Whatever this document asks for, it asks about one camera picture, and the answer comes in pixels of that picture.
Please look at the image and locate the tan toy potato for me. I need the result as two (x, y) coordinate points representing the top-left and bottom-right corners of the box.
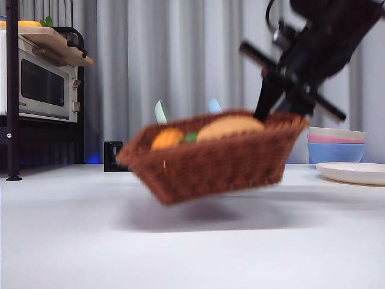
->
(196, 116), (265, 142)

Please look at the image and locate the brown wicker basket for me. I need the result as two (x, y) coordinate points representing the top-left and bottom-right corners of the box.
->
(115, 108), (310, 206)

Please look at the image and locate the orange toy corn cob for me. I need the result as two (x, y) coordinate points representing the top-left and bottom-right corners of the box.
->
(150, 128), (185, 151)

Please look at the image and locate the pink bowl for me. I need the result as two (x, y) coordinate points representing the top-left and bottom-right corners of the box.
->
(307, 134), (366, 145)

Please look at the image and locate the cream bowl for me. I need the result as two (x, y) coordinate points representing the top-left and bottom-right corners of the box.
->
(307, 126), (367, 141)

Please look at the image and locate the pale blue plate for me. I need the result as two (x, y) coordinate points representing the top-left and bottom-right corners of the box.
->
(208, 98), (223, 114)

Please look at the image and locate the blue bowl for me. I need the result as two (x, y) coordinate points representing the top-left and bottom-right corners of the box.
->
(307, 142), (366, 164)

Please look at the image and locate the white flat plate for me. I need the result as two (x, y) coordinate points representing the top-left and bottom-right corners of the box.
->
(315, 161), (385, 186)

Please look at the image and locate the pale green plate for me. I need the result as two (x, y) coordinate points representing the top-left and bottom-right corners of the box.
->
(155, 100), (169, 125)

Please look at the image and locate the grey curtain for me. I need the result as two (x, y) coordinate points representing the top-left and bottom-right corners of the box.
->
(0, 0), (385, 166)

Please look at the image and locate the black dish rack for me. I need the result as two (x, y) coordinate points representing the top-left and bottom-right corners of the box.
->
(103, 140), (125, 173)

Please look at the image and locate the wooden cutting board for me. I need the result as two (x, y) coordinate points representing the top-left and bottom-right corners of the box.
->
(18, 26), (94, 67)

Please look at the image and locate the cream microwave oven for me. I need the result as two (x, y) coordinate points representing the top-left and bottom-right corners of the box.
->
(0, 31), (81, 123)

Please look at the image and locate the yellow toy fruit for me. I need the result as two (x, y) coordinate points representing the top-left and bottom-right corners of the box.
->
(0, 20), (43, 28)

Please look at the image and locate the black metal shelf frame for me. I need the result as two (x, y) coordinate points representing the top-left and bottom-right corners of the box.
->
(0, 0), (85, 182)

